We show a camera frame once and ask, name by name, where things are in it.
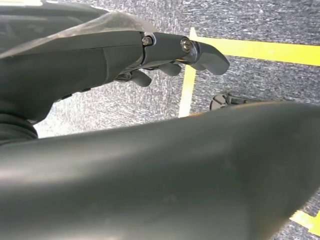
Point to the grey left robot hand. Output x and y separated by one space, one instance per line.
62 73

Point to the clear plastic left wrist cover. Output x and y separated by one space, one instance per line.
100 24

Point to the ribbed grey left arm sleeve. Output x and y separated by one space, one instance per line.
15 129

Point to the grey robot body shell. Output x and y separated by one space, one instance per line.
149 182

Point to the yellow floor tape strip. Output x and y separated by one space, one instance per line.
186 92
263 51
307 222

